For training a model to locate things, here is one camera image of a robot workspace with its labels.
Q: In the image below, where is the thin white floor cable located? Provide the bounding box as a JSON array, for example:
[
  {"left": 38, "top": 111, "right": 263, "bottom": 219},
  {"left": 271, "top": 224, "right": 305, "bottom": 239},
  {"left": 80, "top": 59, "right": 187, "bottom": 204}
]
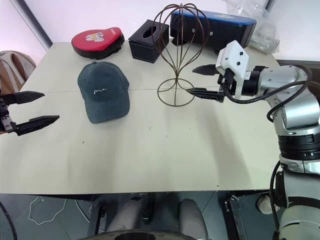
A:
[{"left": 28, "top": 195, "right": 68, "bottom": 225}]

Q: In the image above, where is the white shoe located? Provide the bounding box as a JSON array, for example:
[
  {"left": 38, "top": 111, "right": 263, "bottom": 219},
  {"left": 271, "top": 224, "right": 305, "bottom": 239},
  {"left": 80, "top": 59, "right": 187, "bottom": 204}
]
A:
[{"left": 256, "top": 195, "right": 274, "bottom": 215}]

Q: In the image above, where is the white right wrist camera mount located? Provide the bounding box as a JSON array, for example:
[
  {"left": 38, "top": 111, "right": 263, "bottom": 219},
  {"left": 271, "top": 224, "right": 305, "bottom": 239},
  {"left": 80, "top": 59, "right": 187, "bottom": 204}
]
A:
[{"left": 215, "top": 39, "right": 250, "bottom": 99}]

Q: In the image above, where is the grey rounded robot leg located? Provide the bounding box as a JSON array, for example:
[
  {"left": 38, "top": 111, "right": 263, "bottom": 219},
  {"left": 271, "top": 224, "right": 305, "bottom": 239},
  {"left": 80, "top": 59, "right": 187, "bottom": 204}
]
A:
[
  {"left": 106, "top": 197, "right": 144, "bottom": 234},
  {"left": 177, "top": 198, "right": 209, "bottom": 240}
]

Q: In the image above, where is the dark green baseball cap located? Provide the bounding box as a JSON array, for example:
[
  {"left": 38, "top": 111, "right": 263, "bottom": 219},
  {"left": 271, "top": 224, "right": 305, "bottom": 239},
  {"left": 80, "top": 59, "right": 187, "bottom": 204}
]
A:
[{"left": 77, "top": 61, "right": 130, "bottom": 124}]

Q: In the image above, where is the clear plastic bag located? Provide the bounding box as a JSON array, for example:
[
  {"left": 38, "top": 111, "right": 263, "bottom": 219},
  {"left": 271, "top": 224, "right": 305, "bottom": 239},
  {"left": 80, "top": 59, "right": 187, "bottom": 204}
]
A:
[{"left": 222, "top": 0, "right": 282, "bottom": 55}]

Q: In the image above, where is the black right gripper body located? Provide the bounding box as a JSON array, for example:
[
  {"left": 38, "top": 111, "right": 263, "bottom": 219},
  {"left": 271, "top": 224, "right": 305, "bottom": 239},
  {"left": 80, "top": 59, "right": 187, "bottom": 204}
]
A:
[{"left": 216, "top": 67, "right": 238, "bottom": 101}]

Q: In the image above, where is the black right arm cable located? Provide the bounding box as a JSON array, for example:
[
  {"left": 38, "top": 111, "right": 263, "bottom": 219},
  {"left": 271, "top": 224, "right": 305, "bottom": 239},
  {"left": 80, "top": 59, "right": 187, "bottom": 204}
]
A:
[{"left": 223, "top": 64, "right": 314, "bottom": 124}]

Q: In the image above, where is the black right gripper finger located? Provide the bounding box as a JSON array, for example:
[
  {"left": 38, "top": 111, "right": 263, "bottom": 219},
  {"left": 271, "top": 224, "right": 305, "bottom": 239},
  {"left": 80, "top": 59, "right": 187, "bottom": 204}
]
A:
[
  {"left": 191, "top": 64, "right": 217, "bottom": 76},
  {"left": 186, "top": 87, "right": 225, "bottom": 103}
]

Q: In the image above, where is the brown wooden chair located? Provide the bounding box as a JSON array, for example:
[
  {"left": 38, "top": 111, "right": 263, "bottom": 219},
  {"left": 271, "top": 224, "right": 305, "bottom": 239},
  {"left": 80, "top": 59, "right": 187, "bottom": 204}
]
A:
[{"left": 0, "top": 50, "right": 37, "bottom": 95}]

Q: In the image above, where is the brown wire hat stand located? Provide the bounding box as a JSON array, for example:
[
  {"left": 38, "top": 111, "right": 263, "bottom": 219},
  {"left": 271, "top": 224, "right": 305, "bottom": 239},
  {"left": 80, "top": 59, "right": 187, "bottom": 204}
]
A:
[{"left": 151, "top": 2, "right": 210, "bottom": 107}]

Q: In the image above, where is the red and black punching pad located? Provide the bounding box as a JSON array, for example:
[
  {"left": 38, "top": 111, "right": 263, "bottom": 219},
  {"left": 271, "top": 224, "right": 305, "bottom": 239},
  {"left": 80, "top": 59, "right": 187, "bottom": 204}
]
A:
[{"left": 71, "top": 26, "right": 125, "bottom": 60}]

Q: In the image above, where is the black case with blue lid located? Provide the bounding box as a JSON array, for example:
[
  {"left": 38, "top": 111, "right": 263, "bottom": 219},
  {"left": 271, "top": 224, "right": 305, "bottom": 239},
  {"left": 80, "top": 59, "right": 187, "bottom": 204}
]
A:
[{"left": 169, "top": 9, "right": 258, "bottom": 50}]

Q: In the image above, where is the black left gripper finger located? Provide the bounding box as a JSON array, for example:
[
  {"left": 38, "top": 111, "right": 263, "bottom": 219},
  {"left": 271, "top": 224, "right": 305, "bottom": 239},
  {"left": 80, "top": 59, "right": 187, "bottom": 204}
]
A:
[
  {"left": 2, "top": 91, "right": 46, "bottom": 106},
  {"left": 11, "top": 115, "right": 60, "bottom": 137}
]

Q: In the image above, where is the dark round disc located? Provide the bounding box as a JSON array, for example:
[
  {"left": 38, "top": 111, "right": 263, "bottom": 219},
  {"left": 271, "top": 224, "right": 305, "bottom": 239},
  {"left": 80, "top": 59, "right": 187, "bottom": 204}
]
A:
[{"left": 86, "top": 229, "right": 202, "bottom": 240}]

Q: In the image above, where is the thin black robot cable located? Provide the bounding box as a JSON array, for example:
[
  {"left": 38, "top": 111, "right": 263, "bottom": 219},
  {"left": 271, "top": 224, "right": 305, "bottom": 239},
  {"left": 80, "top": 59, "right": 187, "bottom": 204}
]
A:
[{"left": 268, "top": 160, "right": 285, "bottom": 240}]

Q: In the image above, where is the black tissue box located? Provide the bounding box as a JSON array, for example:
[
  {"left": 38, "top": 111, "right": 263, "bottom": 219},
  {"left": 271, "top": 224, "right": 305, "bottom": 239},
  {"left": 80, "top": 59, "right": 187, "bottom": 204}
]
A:
[{"left": 128, "top": 19, "right": 170, "bottom": 64}]

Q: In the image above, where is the black metal table leg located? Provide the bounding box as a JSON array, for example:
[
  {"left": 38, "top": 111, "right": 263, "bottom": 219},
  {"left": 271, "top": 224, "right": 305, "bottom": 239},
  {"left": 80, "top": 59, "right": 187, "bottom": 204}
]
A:
[
  {"left": 89, "top": 196, "right": 107, "bottom": 236},
  {"left": 224, "top": 194, "right": 248, "bottom": 240}
]

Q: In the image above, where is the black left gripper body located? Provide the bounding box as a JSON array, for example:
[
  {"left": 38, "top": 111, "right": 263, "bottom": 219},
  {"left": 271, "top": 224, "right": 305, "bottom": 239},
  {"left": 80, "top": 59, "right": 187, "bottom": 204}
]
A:
[{"left": 0, "top": 94, "right": 17, "bottom": 135}]

